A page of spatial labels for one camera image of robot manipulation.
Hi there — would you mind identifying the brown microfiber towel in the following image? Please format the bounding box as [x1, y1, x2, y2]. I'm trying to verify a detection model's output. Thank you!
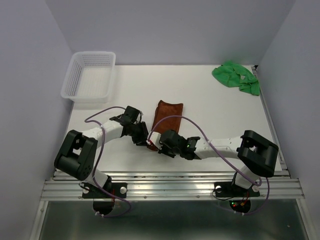
[146, 99, 185, 152]

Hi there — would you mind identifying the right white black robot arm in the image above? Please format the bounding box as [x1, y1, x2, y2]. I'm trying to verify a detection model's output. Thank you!
[150, 130, 279, 195]

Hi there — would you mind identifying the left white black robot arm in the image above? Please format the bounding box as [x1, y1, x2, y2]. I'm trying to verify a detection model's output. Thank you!
[54, 106, 149, 197]

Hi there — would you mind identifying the white perforated plastic basket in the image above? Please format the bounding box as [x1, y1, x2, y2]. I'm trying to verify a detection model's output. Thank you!
[60, 51, 116, 104]

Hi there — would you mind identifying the green microfiber towel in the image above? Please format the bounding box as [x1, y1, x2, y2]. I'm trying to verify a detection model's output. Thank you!
[211, 61, 260, 96]

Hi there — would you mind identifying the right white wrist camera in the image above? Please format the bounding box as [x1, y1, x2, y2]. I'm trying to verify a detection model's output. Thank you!
[147, 131, 162, 151]

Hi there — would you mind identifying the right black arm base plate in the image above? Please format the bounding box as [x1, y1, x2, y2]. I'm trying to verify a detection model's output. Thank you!
[212, 181, 260, 199]

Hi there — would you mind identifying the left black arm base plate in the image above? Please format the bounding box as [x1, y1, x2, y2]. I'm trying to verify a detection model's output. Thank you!
[78, 181, 129, 200]

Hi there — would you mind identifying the aluminium extrusion rail frame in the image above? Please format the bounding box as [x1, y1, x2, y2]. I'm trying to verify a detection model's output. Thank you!
[31, 65, 317, 240]

